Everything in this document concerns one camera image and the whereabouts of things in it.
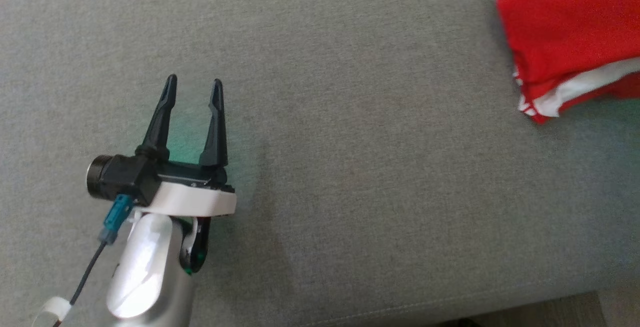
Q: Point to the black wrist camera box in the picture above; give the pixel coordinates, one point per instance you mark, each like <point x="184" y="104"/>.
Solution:
<point x="125" y="177"/>

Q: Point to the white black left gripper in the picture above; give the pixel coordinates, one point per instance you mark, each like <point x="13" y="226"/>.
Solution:
<point x="195" y="199"/>

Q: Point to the red white basketball jersey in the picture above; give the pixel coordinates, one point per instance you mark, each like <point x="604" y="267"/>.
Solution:
<point x="570" y="22"/>

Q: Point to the yellow and grey sofa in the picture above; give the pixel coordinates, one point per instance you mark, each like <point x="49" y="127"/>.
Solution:
<point x="375" y="167"/>

